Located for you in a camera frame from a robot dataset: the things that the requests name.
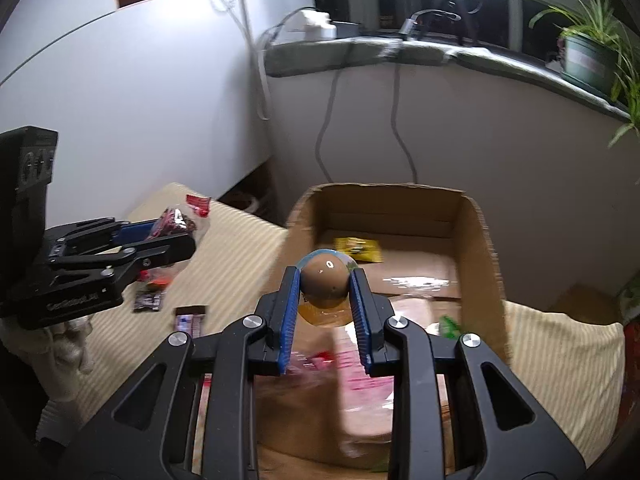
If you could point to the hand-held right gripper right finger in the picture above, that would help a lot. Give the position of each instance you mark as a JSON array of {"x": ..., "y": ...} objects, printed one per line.
[{"x": 360, "y": 310}]

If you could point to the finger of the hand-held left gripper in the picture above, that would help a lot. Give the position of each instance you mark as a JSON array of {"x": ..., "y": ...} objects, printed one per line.
[
  {"x": 150, "y": 252},
  {"x": 135, "y": 230}
]

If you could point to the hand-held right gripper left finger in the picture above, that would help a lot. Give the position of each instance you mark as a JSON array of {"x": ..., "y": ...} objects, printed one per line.
[{"x": 290, "y": 310}]

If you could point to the clear snack packet red ends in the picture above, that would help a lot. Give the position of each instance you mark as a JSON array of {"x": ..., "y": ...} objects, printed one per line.
[
  {"x": 155, "y": 277},
  {"x": 172, "y": 220}
]

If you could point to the packaged brown braised egg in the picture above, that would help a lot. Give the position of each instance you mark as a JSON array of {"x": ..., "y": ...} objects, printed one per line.
[{"x": 325, "y": 280}]

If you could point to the dark brown chocolate bar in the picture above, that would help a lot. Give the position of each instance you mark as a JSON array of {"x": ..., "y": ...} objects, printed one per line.
[{"x": 149, "y": 301}]

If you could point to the yellow candy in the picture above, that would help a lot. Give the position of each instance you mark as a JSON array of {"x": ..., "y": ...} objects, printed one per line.
[{"x": 357, "y": 250}]

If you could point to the chocolate bar blue white print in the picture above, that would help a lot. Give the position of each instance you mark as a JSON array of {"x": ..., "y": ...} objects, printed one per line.
[{"x": 190, "y": 321}]

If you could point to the green candy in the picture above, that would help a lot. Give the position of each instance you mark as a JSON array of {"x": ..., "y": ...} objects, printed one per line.
[{"x": 450, "y": 327}]

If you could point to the bagged sliced bread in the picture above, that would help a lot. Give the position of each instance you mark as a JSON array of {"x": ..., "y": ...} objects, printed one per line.
[{"x": 325, "y": 405}]

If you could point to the brown cardboard box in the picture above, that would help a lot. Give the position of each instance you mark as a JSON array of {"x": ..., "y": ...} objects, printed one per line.
[{"x": 390, "y": 210}]

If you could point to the person's left hand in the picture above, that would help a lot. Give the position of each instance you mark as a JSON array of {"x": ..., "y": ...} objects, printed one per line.
[{"x": 70, "y": 345}]

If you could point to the white wardrobe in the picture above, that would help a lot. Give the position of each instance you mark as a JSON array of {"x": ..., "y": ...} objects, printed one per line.
[{"x": 125, "y": 100}]

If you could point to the striped yellow blanket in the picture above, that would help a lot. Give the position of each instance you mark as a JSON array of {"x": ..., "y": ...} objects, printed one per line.
[{"x": 550, "y": 350}]

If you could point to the white power adapter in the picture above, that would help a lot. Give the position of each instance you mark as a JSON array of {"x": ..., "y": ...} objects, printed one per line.
[{"x": 315, "y": 22}]

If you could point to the green plant pot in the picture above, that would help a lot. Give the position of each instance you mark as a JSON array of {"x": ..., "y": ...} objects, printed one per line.
[{"x": 587, "y": 62}]

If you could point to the spider plant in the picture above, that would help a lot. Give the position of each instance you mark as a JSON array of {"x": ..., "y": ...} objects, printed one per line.
[{"x": 600, "y": 15}]

